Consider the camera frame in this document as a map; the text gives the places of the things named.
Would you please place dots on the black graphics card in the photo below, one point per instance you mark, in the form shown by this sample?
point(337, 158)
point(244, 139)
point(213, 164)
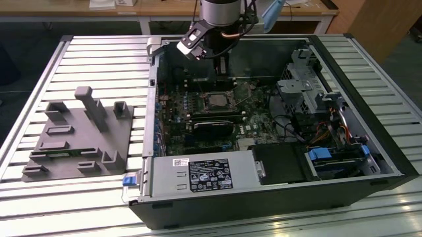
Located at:
point(213, 127)

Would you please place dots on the black drive bay cover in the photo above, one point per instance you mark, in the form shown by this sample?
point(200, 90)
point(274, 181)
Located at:
point(280, 160)

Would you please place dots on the blue plastic clip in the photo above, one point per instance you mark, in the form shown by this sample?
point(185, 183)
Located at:
point(365, 150)

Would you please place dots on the silver white wrist camera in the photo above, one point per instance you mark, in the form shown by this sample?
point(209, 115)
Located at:
point(193, 42)

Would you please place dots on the grey metal disk cage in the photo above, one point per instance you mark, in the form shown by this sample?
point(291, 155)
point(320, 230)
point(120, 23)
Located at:
point(291, 86)

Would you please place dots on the white box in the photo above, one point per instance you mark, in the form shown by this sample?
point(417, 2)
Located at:
point(102, 4)

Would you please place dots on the black CPU socket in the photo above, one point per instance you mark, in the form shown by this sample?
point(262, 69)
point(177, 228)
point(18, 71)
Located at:
point(208, 108)

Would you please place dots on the black open PC case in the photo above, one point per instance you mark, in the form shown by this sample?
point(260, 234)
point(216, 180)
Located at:
point(230, 209)

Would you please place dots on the grey parts rack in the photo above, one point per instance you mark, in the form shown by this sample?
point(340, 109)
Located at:
point(82, 138)

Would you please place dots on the wooden desk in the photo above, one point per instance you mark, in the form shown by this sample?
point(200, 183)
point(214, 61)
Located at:
point(66, 11)

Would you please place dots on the hard disk in blue carrier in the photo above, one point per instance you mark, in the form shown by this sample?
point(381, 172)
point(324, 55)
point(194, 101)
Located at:
point(320, 153)

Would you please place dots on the grey power supply with label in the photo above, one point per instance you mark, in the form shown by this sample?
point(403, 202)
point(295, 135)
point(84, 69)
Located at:
point(172, 177)

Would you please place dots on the silver square CPU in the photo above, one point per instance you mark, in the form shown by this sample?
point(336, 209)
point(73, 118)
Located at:
point(218, 99)

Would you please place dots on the silver finned heat sink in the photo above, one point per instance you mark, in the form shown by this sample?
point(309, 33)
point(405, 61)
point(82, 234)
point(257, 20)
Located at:
point(246, 143)

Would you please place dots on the grey metal case bracket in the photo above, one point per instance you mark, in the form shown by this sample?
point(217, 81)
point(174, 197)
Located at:
point(156, 45)

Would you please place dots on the blue case latch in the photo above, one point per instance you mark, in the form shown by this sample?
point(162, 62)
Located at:
point(130, 180)

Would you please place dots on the green motherboard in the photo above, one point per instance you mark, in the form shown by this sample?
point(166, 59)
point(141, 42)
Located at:
point(257, 128)

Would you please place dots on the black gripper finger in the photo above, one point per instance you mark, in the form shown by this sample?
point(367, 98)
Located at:
point(218, 66)
point(228, 67)

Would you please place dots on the wooden cabinet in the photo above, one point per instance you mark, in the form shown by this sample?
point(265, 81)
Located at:
point(380, 24)

